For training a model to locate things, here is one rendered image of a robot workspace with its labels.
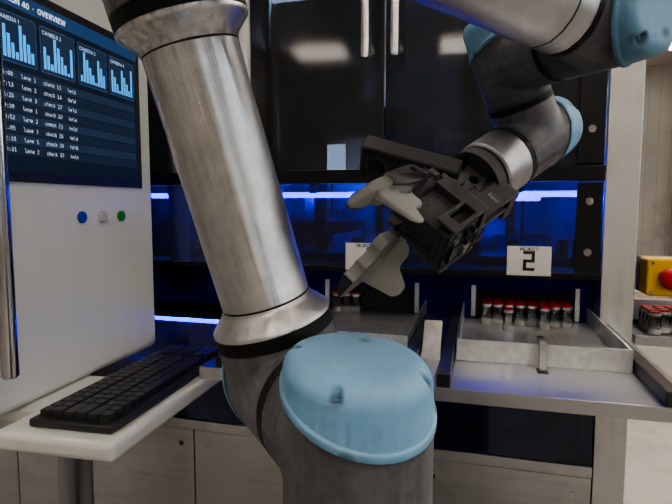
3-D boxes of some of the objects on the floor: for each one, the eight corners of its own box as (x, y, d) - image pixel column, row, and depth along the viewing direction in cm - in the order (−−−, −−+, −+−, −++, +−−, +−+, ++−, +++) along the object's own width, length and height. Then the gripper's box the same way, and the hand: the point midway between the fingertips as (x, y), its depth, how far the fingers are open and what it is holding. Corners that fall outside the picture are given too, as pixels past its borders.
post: (575, 710, 119) (619, -308, 100) (604, 717, 117) (655, -316, 98) (580, 738, 112) (629, -342, 94) (611, 746, 111) (667, -351, 92)
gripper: (549, 132, 50) (402, 234, 42) (490, 255, 66) (374, 346, 58) (480, 87, 54) (332, 172, 46) (440, 213, 70) (324, 293, 61)
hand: (336, 252), depth 53 cm, fingers open, 14 cm apart
